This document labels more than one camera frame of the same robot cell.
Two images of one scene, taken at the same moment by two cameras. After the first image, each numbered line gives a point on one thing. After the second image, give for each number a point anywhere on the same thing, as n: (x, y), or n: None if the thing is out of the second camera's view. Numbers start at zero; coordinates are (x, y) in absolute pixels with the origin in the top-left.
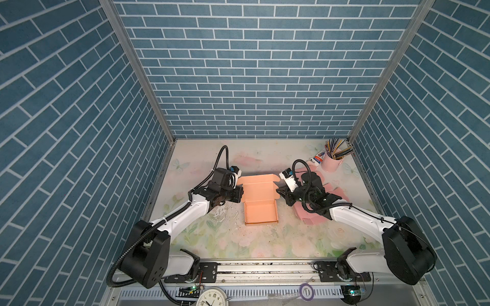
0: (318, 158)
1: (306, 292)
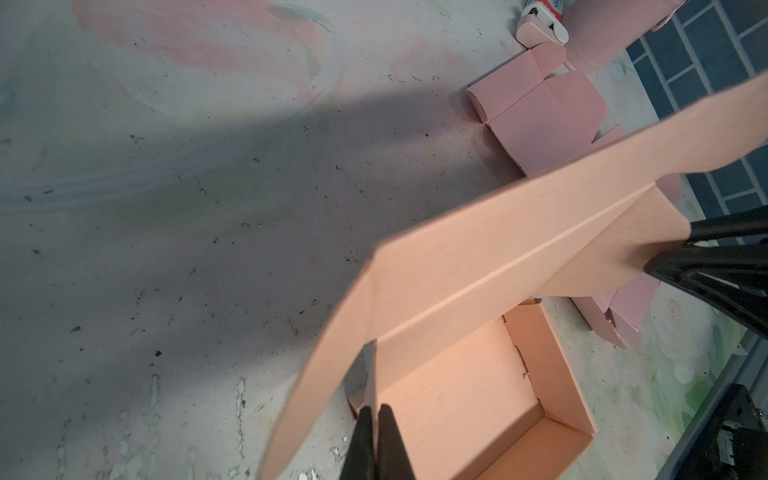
0: (541, 23)
1: None
